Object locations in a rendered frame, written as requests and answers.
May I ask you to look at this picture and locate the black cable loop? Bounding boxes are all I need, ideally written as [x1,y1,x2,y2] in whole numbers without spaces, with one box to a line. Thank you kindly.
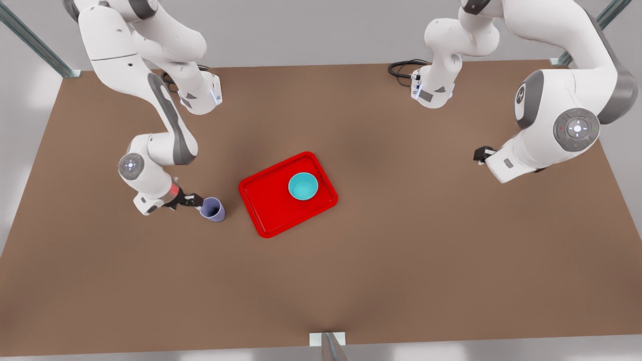
[161,64,210,94]
[388,59,430,89]

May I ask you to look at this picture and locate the teal bowl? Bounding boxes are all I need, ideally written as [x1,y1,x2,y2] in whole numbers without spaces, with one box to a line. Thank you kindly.
[288,172,319,201]

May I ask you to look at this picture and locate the red tray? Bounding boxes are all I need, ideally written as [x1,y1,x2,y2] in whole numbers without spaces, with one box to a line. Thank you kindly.
[238,151,339,239]

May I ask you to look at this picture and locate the silver frame post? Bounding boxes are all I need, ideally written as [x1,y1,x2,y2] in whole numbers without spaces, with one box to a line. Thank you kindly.
[309,331,348,361]
[0,3,82,79]
[549,0,633,67]

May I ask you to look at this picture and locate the purple cup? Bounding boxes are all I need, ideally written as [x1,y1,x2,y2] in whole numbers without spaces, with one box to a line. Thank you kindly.
[200,197,226,223]

